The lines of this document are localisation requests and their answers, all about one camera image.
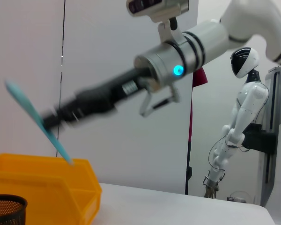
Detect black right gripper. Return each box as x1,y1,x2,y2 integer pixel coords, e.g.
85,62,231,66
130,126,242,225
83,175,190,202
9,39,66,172
43,67,155,129

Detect blue turquoise scissors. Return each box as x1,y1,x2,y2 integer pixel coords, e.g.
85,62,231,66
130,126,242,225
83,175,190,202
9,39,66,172
4,79,76,166

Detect black mesh pen holder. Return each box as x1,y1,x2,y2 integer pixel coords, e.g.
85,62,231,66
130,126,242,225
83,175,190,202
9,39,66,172
0,194,29,225

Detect yellow plastic bin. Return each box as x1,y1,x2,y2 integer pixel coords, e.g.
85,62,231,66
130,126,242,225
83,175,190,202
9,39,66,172
0,153,103,225

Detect right gripper silver plug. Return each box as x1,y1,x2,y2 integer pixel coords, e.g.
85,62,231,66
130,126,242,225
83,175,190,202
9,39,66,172
121,80,139,95

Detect dark red cloth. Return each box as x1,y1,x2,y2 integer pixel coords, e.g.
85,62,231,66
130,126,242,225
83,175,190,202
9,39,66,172
192,66,209,89

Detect white humanoid robot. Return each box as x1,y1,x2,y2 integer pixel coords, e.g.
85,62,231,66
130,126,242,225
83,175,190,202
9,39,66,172
202,46,270,199

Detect black mounting box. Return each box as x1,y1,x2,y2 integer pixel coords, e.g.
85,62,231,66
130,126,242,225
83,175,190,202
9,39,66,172
242,122,277,155

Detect right gripper grey cable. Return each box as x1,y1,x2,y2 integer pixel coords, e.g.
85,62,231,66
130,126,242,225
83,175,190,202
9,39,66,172
140,84,181,117

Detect red black hanging strap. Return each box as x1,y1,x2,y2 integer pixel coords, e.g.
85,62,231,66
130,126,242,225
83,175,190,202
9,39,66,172
185,86,195,195

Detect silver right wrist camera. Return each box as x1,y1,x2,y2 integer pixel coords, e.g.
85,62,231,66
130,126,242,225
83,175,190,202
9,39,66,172
126,0,191,45

